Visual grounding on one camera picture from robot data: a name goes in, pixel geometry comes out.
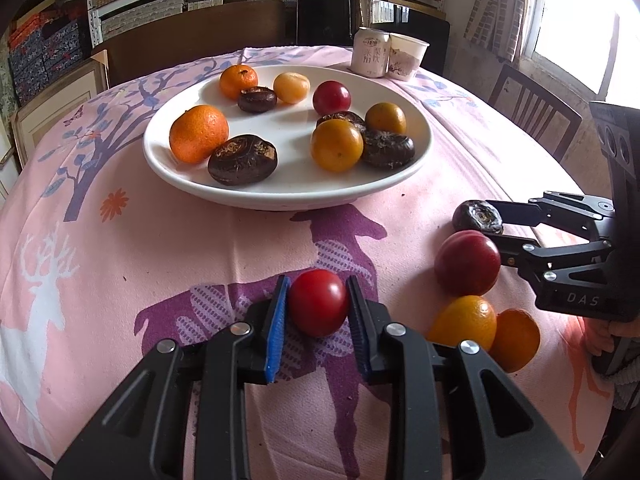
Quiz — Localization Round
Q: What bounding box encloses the black panel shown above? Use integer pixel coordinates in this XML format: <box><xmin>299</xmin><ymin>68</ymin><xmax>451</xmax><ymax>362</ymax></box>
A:
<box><xmin>295</xmin><ymin>0</ymin><xmax>451</xmax><ymax>73</ymax></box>

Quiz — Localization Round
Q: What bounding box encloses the white metal shelf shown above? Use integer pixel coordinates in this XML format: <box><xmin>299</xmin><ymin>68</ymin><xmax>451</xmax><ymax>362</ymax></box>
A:
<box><xmin>84</xmin><ymin>0</ymin><xmax>447</xmax><ymax>58</ymax></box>

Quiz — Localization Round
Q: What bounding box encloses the person's right hand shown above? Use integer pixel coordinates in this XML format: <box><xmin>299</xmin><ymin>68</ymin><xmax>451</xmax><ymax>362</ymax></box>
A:
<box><xmin>584</xmin><ymin>317</ymin><xmax>640</xmax><ymax>359</ymax></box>

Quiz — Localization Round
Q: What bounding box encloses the white paper cup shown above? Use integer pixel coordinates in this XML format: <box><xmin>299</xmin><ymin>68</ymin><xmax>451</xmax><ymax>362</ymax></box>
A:
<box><xmin>389</xmin><ymin>33</ymin><xmax>430</xmax><ymax>82</ymax></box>

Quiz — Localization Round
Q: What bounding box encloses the dark red plum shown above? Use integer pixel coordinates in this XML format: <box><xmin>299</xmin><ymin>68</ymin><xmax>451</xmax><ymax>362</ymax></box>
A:
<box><xmin>312</xmin><ymin>80</ymin><xmax>352</xmax><ymax>116</ymax></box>
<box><xmin>434</xmin><ymin>230</ymin><xmax>502</xmax><ymax>297</ymax></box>

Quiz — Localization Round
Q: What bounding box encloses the white oval plate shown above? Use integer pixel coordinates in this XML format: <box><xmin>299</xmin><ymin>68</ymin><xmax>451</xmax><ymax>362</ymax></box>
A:
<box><xmin>143</xmin><ymin>64</ymin><xmax>433</xmax><ymax>211</ymax></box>

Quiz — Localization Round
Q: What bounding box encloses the large mandarin orange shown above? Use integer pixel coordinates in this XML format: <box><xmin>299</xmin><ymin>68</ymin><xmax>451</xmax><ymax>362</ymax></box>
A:
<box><xmin>169</xmin><ymin>105</ymin><xmax>230</xmax><ymax>164</ymax></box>
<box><xmin>219</xmin><ymin>64</ymin><xmax>259</xmax><ymax>101</ymax></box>

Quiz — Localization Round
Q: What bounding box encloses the checked curtain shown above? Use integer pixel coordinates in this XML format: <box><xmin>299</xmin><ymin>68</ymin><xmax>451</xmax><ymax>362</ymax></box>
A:
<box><xmin>464</xmin><ymin>0</ymin><xmax>547</xmax><ymax>67</ymax></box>

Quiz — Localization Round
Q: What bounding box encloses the large dark brown water chestnut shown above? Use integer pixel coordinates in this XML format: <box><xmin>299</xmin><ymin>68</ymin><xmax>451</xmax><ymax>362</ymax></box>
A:
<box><xmin>207</xmin><ymin>134</ymin><xmax>279</xmax><ymax>186</ymax></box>

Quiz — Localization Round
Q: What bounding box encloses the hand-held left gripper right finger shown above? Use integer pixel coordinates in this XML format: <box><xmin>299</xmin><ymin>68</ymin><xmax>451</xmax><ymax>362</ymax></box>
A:
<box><xmin>346</xmin><ymin>276</ymin><xmax>583</xmax><ymax>480</ymax></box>

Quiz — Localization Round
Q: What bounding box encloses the pink deer print tablecloth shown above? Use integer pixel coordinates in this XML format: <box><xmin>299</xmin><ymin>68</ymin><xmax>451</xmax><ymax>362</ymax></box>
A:
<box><xmin>0</xmin><ymin>45</ymin><xmax>617</xmax><ymax>480</ymax></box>

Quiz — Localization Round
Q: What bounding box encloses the brown wooden board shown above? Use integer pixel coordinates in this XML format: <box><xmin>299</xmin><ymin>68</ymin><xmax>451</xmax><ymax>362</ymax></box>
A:
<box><xmin>91</xmin><ymin>0</ymin><xmax>292</xmax><ymax>88</ymax></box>

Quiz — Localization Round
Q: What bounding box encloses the small bright red plum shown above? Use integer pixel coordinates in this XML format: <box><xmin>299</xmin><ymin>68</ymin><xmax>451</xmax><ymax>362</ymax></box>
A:
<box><xmin>288</xmin><ymin>268</ymin><xmax>350</xmax><ymax>338</ymax></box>

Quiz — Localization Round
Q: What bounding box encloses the small orange kumquat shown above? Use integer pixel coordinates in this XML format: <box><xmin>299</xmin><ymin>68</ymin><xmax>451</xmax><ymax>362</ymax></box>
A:
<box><xmin>273</xmin><ymin>72</ymin><xmax>310</xmax><ymax>105</ymax></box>
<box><xmin>364</xmin><ymin>102</ymin><xmax>407</xmax><ymax>135</ymax></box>
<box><xmin>310</xmin><ymin>119</ymin><xmax>364</xmax><ymax>172</ymax></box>
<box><xmin>426</xmin><ymin>295</ymin><xmax>498</xmax><ymax>351</ymax></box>
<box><xmin>487</xmin><ymin>308</ymin><xmax>541</xmax><ymax>374</ymax></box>

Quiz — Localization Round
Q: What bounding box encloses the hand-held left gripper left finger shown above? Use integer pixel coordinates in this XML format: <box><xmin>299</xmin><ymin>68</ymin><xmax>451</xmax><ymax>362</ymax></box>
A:
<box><xmin>52</xmin><ymin>275</ymin><xmax>292</xmax><ymax>480</ymax></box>

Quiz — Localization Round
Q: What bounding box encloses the pale wooden picture frame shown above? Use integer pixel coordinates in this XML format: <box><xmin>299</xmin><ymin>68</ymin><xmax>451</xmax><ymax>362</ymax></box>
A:
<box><xmin>10</xmin><ymin>50</ymin><xmax>109</xmax><ymax>163</ymax></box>

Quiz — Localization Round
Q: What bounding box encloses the pale pink drink can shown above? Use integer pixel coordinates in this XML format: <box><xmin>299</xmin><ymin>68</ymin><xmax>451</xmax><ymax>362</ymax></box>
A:
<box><xmin>350</xmin><ymin>27</ymin><xmax>391</xmax><ymax>79</ymax></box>

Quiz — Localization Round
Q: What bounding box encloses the bright window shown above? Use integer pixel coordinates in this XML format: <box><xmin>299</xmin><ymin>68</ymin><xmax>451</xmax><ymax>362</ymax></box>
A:
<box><xmin>520</xmin><ymin>0</ymin><xmax>640</xmax><ymax>106</ymax></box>

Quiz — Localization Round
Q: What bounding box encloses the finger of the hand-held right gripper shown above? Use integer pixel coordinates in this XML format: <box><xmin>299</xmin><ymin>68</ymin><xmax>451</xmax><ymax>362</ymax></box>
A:
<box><xmin>492</xmin><ymin>234</ymin><xmax>612</xmax><ymax>286</ymax></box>
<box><xmin>486</xmin><ymin>191</ymin><xmax>615</xmax><ymax>239</ymax></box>

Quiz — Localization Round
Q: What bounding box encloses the stack of blue floral boxes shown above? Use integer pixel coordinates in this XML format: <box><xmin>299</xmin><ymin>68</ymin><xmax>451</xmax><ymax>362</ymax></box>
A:
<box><xmin>6</xmin><ymin>7</ymin><xmax>95</xmax><ymax>107</ymax></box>

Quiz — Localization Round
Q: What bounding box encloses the dark wooden chair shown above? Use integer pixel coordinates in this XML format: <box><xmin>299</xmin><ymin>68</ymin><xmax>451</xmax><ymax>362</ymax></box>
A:
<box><xmin>487</xmin><ymin>62</ymin><xmax>584</xmax><ymax>162</ymax></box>

